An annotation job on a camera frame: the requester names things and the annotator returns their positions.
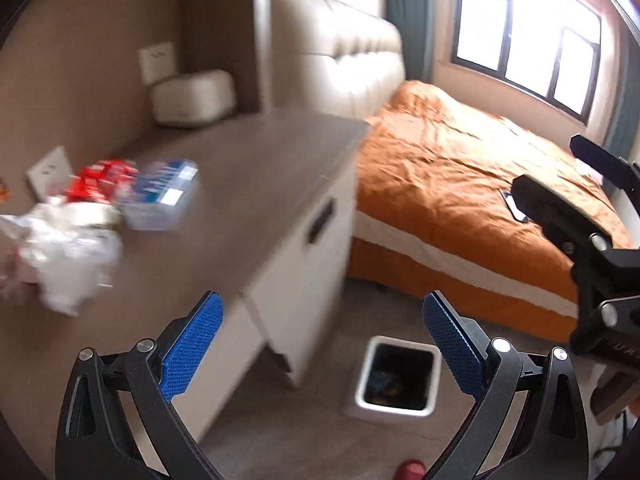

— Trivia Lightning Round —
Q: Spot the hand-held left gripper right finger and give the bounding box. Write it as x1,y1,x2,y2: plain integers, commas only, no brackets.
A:
421,290,591,480

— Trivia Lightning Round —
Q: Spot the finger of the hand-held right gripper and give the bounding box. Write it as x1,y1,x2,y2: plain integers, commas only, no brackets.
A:
570,134,640,196
511,174,631,281

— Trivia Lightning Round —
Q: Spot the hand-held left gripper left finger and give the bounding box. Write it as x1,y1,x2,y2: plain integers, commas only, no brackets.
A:
55,290,226,480

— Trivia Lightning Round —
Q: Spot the white trash bin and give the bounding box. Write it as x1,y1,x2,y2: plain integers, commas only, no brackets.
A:
342,336,443,418

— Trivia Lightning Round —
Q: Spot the white plastic wrap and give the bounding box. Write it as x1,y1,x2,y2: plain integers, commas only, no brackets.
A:
0,197,125,317

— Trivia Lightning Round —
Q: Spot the clear plastic box blue label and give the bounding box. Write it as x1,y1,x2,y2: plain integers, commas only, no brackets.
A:
117,157,200,232

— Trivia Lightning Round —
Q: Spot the red snack packet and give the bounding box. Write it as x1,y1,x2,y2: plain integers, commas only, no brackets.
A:
62,159,138,206

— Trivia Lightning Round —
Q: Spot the dark phone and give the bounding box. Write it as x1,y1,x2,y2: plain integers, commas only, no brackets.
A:
500,188,530,223

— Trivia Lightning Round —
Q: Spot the grey-blue curtain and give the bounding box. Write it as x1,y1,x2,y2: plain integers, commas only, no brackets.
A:
602,60,640,161
385,0,441,83

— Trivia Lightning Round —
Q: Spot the bed with orange cover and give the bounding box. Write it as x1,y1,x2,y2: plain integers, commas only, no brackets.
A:
347,80,636,328

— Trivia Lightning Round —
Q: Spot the red slipper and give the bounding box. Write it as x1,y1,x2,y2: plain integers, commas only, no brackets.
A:
395,459,426,480

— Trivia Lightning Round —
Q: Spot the black framed window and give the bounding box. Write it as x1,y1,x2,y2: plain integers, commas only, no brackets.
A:
450,0,603,123

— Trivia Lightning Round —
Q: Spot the wooden bedside cabinet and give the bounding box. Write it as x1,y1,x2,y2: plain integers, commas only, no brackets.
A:
0,110,373,480

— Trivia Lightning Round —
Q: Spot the cream tissue box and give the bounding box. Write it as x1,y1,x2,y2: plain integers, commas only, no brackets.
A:
151,70,237,128

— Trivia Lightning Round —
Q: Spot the cream padded headboard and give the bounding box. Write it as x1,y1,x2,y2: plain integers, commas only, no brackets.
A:
270,0,406,121

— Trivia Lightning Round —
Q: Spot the white wall socket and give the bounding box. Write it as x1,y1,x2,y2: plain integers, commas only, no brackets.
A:
26,145,76,201
137,41,178,85

